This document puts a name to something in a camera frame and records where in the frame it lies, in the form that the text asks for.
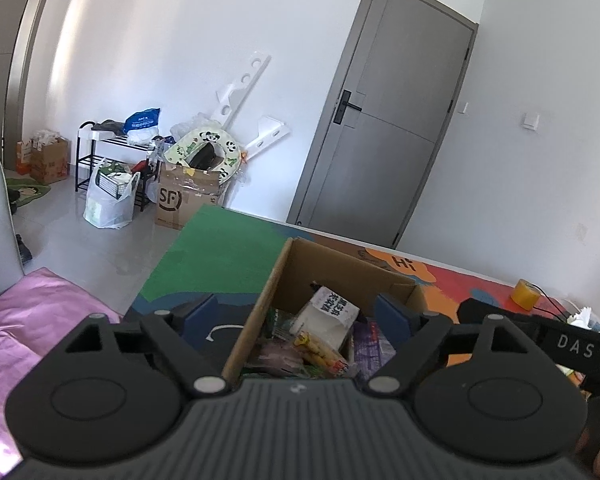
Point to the green floor rug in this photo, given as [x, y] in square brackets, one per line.
[30, 191]

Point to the purple snack packet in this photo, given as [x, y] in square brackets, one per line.
[372, 347]

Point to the yellow tape roll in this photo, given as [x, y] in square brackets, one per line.
[524, 294]

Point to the white packet with black label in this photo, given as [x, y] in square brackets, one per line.
[325, 320]

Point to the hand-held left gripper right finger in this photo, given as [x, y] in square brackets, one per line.
[392, 317]

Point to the white plastic shopping bag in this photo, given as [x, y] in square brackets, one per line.
[107, 205]

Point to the grey door frame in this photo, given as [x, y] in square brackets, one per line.
[10, 35]

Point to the clear bubble wrap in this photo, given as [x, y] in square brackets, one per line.
[195, 122]

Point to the printed brown cardboard box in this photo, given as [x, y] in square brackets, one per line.
[52, 162]

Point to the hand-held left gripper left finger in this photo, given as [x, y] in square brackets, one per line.
[200, 317]

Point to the pink cloth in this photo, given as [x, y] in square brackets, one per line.
[10, 350]

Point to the white shelf bracket piece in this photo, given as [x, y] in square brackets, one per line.
[267, 135]

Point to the white plastic brackets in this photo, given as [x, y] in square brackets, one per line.
[240, 85]

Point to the pink snack packet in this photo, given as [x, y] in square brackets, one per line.
[275, 357]

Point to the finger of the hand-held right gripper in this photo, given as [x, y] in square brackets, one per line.
[472, 310]

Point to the white light switch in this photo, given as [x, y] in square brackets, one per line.
[530, 121]

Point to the green tissue box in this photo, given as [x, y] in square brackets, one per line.
[582, 317]

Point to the small orange box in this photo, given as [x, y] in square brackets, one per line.
[23, 155]

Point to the dark shoe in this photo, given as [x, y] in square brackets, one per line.
[23, 250]

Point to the green white striped snack packet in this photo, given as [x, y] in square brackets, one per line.
[280, 322]

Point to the large taped cardboard box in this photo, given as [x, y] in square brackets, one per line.
[190, 205]

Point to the blue plastic bag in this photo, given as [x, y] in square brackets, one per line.
[142, 120]

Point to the grey door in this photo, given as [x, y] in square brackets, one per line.
[395, 110]

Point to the colourful printed table mat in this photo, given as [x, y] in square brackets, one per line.
[220, 250]

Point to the clear packet of snack sticks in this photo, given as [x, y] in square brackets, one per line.
[320, 352]

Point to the black metal rack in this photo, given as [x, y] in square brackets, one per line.
[85, 160]

